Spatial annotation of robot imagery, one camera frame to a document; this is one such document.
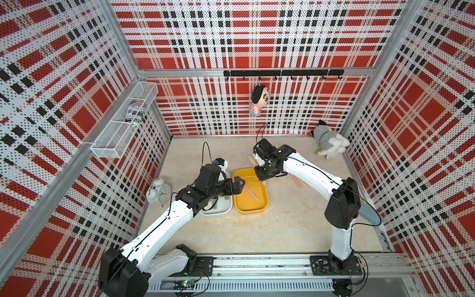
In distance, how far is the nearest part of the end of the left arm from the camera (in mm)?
688

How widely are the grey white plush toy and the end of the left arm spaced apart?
607 millimetres

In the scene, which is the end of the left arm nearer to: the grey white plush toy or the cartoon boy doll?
the cartoon boy doll

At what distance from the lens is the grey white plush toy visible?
Result: 1063mm
